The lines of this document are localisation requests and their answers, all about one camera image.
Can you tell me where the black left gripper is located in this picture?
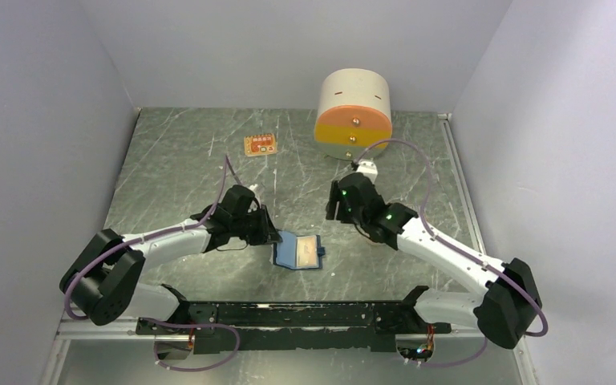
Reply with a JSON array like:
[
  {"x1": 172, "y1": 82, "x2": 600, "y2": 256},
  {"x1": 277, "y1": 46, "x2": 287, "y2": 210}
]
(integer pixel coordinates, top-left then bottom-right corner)
[{"x1": 231, "y1": 204, "x2": 282, "y2": 245}]

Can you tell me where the blue card holder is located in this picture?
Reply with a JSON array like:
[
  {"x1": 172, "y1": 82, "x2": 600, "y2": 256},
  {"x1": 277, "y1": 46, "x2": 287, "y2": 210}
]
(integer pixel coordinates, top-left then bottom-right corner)
[{"x1": 271, "y1": 231, "x2": 326, "y2": 271}]

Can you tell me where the beige credit card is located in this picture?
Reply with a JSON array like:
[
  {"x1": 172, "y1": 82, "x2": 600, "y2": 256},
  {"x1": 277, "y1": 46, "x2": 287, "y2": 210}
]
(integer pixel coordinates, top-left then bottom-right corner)
[{"x1": 295, "y1": 236, "x2": 319, "y2": 269}]

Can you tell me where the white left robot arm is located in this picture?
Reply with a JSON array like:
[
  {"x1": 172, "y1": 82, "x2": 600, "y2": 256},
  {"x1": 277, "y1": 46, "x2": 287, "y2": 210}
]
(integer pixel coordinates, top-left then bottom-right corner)
[{"x1": 59, "y1": 184, "x2": 282, "y2": 334}]

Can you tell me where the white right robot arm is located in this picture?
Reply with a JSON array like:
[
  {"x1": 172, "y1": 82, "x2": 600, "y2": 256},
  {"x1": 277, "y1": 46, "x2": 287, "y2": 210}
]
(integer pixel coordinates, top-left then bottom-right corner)
[{"x1": 326, "y1": 172, "x2": 543, "y2": 349}]

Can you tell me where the orange patterned card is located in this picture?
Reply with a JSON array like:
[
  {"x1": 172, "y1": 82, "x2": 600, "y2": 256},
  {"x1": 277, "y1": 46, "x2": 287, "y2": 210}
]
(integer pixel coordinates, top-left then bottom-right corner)
[{"x1": 243, "y1": 133, "x2": 278, "y2": 156}]

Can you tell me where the round pastel drawer cabinet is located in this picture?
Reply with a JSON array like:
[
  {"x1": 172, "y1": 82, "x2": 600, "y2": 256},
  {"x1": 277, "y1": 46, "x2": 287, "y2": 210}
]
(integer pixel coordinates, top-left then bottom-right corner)
[{"x1": 314, "y1": 68, "x2": 392, "y2": 160}]

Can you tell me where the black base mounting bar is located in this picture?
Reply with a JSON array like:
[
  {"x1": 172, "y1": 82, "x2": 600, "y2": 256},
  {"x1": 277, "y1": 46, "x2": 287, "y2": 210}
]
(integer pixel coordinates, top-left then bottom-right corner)
[{"x1": 136, "y1": 300, "x2": 452, "y2": 355}]

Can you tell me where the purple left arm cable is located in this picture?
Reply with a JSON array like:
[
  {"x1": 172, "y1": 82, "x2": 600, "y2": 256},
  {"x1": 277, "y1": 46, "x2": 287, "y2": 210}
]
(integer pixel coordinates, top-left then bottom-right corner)
[{"x1": 63, "y1": 155, "x2": 243, "y2": 372}]

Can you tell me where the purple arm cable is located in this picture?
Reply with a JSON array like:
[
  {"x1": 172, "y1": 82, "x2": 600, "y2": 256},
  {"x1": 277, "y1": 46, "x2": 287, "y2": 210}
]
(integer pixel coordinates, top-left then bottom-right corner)
[
  {"x1": 351, "y1": 139, "x2": 549, "y2": 369},
  {"x1": 63, "y1": 155, "x2": 243, "y2": 372}
]

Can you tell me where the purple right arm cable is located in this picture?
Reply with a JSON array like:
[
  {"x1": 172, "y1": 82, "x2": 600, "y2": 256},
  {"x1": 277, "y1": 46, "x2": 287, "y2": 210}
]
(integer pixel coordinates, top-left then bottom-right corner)
[{"x1": 351, "y1": 139, "x2": 549, "y2": 369}]

